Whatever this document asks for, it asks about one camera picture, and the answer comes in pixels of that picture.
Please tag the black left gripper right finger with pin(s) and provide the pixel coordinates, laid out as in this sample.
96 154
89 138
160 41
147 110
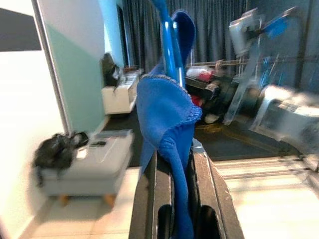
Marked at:
214 204

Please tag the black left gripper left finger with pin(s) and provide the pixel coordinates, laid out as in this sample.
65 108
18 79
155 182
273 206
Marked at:
154 204

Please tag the blue garment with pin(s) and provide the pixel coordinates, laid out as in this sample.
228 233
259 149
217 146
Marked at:
162 112

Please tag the blue plastic hanger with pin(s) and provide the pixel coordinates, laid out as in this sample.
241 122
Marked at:
169 49

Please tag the dark carpet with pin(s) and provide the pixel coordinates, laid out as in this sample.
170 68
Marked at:
236 144

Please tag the grey ottoman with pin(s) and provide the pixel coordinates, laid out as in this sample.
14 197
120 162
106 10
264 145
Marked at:
99 164

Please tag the small black device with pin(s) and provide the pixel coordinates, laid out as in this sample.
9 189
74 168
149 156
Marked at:
97 144

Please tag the small white box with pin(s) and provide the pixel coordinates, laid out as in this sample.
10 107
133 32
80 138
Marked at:
81 154

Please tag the white cabinet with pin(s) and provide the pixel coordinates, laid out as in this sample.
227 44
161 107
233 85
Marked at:
117 99

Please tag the black bag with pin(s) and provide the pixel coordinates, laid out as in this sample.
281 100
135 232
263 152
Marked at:
54 152

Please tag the red cloth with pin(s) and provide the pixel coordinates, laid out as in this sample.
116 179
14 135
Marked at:
205 76

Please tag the black backpack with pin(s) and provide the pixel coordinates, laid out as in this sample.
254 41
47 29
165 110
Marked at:
111 69

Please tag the dark curtain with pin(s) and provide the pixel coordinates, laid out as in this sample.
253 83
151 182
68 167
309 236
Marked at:
214 30

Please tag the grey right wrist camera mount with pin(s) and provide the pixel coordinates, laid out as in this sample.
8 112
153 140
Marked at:
243 32

